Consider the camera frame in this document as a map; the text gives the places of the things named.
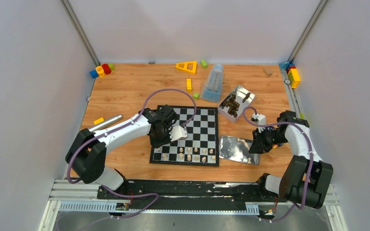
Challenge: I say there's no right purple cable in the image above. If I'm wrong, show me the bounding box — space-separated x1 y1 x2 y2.
242 106 315 223

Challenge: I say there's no stacked coloured bricks right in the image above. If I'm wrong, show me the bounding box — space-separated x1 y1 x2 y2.
278 62 301 89

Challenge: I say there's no brown wooden block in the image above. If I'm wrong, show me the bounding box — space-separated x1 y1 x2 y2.
263 68 273 77

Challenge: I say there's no small yellow block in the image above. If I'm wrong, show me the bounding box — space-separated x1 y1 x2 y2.
93 117 104 125

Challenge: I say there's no coloured blocks left corner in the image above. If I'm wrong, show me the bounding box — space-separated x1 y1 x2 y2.
89 63 115 79

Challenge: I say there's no tin box with dark pieces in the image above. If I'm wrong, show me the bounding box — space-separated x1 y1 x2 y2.
218 85 256 123

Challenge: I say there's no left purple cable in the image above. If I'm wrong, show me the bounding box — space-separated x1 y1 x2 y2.
66 88 198 220

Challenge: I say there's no silver metal cylinder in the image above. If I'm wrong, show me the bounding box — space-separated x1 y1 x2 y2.
88 114 123 132

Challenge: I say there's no tin lid with light pieces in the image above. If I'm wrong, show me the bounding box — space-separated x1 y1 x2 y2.
219 135 260 165

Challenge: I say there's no yellow triangle block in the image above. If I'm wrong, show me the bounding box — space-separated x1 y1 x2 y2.
175 61 198 74

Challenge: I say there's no purple cable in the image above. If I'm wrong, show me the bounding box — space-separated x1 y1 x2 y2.
242 106 315 223
66 88 198 220

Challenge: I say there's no yellow curved block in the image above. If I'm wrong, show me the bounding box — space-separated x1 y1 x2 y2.
186 78 193 92

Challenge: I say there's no bubble-wrapped blue metronome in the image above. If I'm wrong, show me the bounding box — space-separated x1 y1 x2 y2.
201 64 224 103

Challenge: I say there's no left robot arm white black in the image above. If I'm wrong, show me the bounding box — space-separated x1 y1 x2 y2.
66 105 187 199

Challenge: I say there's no folding chess board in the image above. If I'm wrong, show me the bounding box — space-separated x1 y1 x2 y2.
149 106 219 167

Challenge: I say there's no aluminium frame rail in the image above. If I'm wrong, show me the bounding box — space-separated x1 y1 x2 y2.
38 178 348 231

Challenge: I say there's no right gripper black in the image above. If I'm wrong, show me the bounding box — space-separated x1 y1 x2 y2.
249 126 288 154

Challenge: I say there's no green cube back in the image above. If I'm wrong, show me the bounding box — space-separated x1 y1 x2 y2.
200 60 208 69

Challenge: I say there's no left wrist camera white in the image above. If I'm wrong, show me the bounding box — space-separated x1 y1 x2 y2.
169 125 188 142

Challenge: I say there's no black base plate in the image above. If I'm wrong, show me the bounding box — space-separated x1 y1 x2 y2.
95 179 288 213

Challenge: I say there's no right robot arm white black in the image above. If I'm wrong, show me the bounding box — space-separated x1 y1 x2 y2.
249 110 333 209

